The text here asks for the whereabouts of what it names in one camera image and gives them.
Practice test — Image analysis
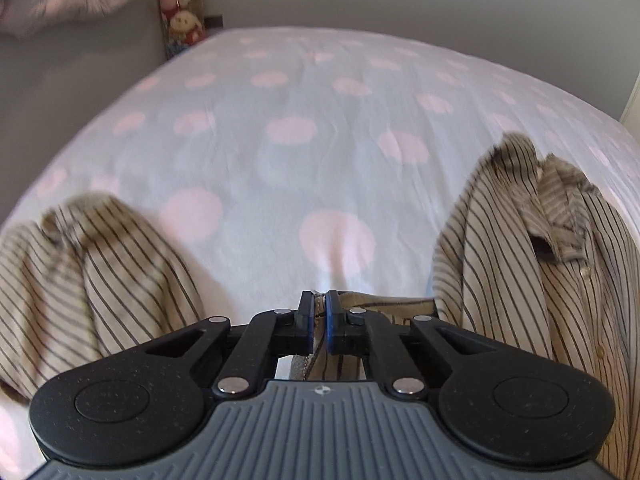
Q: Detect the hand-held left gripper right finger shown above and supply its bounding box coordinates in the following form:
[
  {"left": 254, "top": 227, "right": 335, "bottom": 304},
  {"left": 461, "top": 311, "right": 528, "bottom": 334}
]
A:
[{"left": 325, "top": 290, "right": 482, "bottom": 401}]

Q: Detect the beige striped shirt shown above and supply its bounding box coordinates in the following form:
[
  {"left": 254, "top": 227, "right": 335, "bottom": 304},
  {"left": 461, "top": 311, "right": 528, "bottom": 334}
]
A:
[{"left": 0, "top": 132, "right": 640, "bottom": 480}]

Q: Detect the polka dot bed sheet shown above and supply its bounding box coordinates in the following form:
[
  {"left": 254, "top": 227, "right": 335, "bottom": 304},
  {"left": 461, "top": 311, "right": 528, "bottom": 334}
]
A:
[{"left": 0, "top": 27, "right": 640, "bottom": 480}]

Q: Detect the column of plush toys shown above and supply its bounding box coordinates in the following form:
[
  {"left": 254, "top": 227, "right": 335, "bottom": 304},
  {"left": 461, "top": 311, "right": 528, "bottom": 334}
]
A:
[{"left": 156, "top": 0, "right": 207, "bottom": 60}]

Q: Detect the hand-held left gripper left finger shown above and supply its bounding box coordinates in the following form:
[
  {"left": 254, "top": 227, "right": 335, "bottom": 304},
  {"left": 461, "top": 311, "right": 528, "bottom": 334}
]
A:
[{"left": 143, "top": 290, "right": 317, "bottom": 401}]

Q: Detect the cream furniture edge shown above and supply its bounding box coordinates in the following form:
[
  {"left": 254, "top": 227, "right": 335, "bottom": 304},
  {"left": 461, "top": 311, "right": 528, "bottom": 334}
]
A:
[{"left": 619, "top": 72, "right": 640, "bottom": 127}]

